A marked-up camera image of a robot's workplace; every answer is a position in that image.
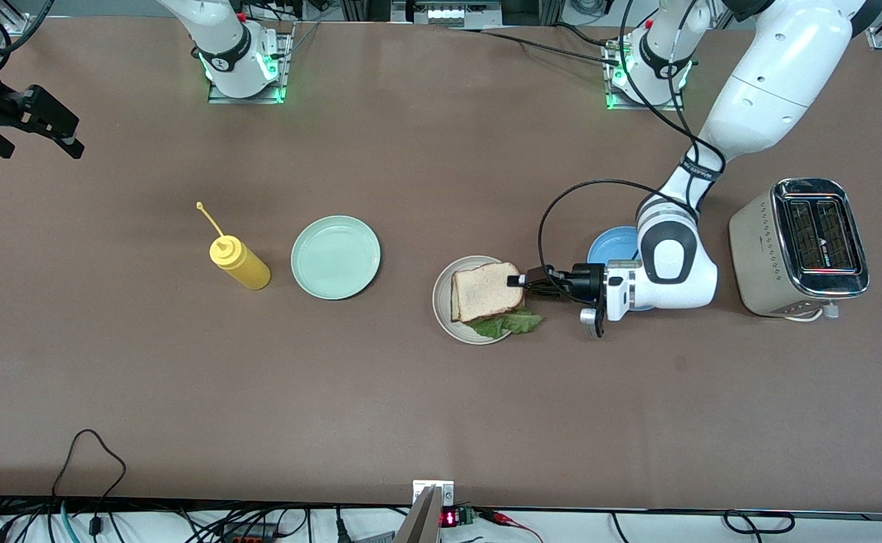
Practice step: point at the grey metal bar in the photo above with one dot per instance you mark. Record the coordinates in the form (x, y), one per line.
(420, 524)

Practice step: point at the black control box with lights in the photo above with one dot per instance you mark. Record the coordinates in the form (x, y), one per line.
(445, 13)

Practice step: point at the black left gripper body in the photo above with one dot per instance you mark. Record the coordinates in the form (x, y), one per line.
(583, 280)

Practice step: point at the silver metal bracket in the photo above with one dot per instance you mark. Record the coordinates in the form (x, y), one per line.
(447, 494)

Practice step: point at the pale green plate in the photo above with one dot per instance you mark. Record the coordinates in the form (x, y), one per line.
(335, 258)

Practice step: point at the yellow mustard squeeze bottle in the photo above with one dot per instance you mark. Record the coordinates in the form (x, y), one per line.
(243, 265)

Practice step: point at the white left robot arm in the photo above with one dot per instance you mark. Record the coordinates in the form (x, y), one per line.
(757, 98)

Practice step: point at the red digit display module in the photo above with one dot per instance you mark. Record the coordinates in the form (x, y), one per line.
(450, 518)

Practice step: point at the beige and chrome toaster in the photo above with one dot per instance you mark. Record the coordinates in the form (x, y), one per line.
(754, 256)

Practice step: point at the red alligator clip lead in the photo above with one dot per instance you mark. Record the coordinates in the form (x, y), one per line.
(497, 516)

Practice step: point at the beige plate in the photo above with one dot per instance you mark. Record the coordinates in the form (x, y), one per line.
(442, 302)

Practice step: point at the blue plate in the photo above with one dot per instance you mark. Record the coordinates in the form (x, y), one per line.
(618, 245)

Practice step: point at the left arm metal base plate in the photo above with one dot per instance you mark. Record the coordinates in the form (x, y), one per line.
(644, 107)

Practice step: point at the green lettuce leaf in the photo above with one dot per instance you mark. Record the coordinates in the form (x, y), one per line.
(509, 324)

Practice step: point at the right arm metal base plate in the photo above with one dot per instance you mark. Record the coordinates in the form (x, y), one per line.
(287, 75)

